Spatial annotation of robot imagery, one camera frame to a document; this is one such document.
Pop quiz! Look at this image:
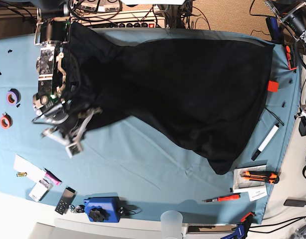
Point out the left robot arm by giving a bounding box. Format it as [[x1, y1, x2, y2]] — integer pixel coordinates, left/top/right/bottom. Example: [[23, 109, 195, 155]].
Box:
[[265, 0, 306, 48]]

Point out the blue orange clamp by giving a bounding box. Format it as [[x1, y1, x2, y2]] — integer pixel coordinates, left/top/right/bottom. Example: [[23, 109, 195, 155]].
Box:
[[221, 212, 255, 239]]

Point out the white business card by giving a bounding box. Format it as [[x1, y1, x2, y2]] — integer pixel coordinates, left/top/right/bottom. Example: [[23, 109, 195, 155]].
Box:
[[248, 188, 267, 202]]

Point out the black t-shirt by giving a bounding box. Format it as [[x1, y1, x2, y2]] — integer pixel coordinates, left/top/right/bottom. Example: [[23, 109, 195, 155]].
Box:
[[67, 23, 274, 175]]

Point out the white card box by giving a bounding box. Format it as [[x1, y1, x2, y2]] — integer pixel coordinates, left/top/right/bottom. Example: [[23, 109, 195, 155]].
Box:
[[29, 179, 52, 202]]

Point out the black remote control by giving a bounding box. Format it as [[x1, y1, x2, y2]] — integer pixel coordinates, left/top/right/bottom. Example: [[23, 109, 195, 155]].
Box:
[[55, 187, 76, 215]]

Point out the red cube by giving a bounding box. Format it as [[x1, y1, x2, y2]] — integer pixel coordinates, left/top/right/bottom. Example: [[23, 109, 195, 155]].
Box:
[[267, 80, 279, 93]]

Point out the red tape roll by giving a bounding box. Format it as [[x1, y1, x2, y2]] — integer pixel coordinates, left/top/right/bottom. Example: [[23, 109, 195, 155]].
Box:
[[0, 114, 12, 129]]

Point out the black cable tie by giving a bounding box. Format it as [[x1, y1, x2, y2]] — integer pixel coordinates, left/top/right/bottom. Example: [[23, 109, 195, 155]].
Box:
[[264, 107, 285, 126]]

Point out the white marker pen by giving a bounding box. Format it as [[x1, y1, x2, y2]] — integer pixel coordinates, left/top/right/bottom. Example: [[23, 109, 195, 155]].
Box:
[[251, 123, 280, 161]]

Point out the pink marker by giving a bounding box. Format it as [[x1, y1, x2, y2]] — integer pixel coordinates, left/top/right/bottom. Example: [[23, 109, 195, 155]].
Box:
[[44, 169, 62, 186]]

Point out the blue plastic box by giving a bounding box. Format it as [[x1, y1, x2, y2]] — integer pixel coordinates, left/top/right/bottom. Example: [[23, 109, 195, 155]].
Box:
[[83, 197, 121, 223]]

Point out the orange black tool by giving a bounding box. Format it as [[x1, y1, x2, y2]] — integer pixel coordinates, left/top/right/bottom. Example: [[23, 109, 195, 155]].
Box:
[[285, 45, 298, 70]]

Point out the frosted plastic cup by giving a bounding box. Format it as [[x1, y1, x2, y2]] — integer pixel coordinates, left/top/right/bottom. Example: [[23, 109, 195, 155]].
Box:
[[160, 211, 183, 239]]

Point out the white paper sheet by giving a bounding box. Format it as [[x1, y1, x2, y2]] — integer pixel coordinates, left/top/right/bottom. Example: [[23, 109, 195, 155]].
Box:
[[13, 154, 46, 183]]

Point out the orange screwdriver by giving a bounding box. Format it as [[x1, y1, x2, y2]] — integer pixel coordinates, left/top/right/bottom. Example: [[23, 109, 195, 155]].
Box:
[[202, 194, 240, 203]]

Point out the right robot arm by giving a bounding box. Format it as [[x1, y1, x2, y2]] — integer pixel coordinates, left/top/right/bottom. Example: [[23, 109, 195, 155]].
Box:
[[32, 0, 102, 153]]

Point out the purple tape roll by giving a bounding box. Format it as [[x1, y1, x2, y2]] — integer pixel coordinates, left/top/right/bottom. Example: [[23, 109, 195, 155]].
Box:
[[6, 89, 20, 106]]

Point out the power strip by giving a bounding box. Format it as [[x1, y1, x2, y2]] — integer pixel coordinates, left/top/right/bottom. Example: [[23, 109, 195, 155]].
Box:
[[91, 22, 161, 28]]

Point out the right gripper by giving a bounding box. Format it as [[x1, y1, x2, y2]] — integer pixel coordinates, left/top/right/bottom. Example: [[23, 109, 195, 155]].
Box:
[[41, 107, 103, 146]]

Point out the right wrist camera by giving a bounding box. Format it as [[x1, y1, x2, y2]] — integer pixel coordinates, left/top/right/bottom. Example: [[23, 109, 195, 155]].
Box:
[[65, 142, 83, 158]]

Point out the brass battery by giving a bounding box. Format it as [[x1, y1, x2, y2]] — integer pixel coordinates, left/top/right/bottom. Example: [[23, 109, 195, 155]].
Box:
[[16, 172, 27, 177]]

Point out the blue table cloth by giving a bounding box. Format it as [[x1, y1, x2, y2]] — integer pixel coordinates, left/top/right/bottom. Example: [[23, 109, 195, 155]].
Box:
[[0, 27, 305, 225]]

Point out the orange utility knife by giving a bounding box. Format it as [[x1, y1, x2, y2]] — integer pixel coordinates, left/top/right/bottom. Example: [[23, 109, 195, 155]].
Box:
[[241, 171, 280, 184]]

